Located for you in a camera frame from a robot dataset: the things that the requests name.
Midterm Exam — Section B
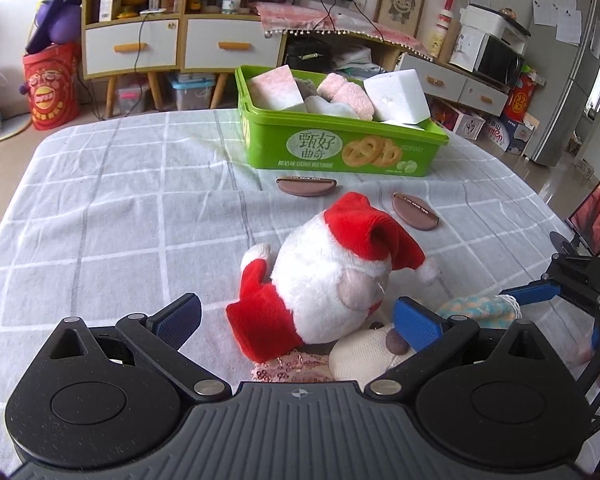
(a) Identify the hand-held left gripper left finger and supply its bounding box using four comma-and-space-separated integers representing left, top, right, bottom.
47, 292, 233, 403

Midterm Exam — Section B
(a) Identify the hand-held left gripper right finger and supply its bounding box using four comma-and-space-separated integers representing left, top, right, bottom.
362, 296, 548, 403

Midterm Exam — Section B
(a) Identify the blue knitted cloth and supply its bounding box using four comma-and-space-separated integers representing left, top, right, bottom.
437, 294, 523, 331

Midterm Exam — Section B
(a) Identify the white plush toy red hat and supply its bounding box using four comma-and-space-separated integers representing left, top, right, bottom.
225, 191, 441, 363

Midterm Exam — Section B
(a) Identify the green plastic box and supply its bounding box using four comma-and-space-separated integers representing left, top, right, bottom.
234, 65, 451, 178

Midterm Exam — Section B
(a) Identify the pink fluffy towel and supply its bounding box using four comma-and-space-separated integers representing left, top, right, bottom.
316, 72, 376, 121

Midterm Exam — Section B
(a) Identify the pink and white sponge block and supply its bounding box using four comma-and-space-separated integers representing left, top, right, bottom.
246, 65, 306, 112

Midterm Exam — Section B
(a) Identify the grey-green towel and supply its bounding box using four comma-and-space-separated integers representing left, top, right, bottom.
294, 74, 353, 120

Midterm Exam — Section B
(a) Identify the black tablet stand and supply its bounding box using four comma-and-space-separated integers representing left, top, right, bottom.
550, 231, 593, 257

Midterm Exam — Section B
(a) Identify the beige plush toy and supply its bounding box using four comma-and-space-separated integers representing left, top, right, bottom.
327, 322, 418, 383

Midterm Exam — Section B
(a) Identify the grey checked tablecloth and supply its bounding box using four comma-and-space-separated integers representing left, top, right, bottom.
0, 107, 600, 466

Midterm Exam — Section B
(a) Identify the brown half-moon pad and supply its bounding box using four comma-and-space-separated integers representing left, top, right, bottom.
391, 192, 440, 232
276, 176, 338, 197

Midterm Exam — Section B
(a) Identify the pink sequin cloth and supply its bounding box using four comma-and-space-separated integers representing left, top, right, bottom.
250, 347, 333, 383

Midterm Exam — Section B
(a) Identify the colourful printed carton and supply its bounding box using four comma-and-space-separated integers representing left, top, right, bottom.
485, 117, 528, 153

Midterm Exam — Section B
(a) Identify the white printed cardboard box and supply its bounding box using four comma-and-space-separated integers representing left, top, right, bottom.
432, 97, 486, 141

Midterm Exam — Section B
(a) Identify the grey refrigerator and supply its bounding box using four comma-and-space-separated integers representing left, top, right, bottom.
527, 0, 600, 168

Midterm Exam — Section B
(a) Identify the red printed box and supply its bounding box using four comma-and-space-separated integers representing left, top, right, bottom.
509, 74, 536, 121

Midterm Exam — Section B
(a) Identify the clear storage box pink lid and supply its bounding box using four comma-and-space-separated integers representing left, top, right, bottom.
115, 80, 151, 113

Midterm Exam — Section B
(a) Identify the clear storage box blue lid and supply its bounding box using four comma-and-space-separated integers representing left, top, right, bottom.
169, 72, 216, 111

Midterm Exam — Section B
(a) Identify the black microwave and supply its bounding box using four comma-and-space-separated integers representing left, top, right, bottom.
472, 34, 526, 86

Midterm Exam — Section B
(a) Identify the white paper sheet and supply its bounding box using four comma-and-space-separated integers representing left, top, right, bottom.
449, 25, 488, 72

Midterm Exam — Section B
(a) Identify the red printed bag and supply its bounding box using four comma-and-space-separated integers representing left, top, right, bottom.
22, 42, 83, 131

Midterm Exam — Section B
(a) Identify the low wooden cabinet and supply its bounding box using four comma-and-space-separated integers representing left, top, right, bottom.
280, 30, 511, 111

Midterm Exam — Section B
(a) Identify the black bag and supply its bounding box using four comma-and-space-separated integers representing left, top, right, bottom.
285, 37, 332, 73

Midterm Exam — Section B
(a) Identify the tall wooden shelf cabinet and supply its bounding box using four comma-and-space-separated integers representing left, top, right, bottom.
81, 0, 288, 111

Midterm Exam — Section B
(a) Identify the framed cartoon picture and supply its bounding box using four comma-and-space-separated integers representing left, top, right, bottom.
374, 0, 428, 38

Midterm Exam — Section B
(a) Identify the pink lace cloth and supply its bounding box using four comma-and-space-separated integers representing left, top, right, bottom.
256, 1, 436, 61

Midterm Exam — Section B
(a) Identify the purple plush toy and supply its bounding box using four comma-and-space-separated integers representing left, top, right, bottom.
25, 0, 83, 55

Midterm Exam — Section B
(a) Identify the white drawer small wooden handle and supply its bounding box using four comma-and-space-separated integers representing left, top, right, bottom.
460, 80, 510, 113
399, 54, 466, 98

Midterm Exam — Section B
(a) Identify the white drawer orange handle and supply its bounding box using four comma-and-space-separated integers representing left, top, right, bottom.
85, 19, 179, 76
184, 17, 281, 72

